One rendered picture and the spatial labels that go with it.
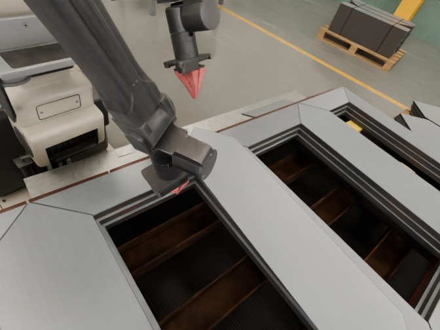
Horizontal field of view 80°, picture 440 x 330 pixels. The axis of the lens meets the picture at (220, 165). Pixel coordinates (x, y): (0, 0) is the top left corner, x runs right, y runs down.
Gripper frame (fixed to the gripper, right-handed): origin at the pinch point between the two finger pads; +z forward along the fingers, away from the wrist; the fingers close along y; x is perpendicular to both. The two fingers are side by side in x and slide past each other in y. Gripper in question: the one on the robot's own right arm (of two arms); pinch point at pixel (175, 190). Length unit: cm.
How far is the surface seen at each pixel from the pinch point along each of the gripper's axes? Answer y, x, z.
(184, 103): 70, 128, 107
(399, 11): 604, 190, 212
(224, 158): 16.7, 2.7, 4.7
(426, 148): 87, -29, 24
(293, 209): 21.7, -19.0, 6.3
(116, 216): -14.0, 2.2, -0.2
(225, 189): 10.5, -5.6, 3.2
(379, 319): 17.6, -45.9, 5.5
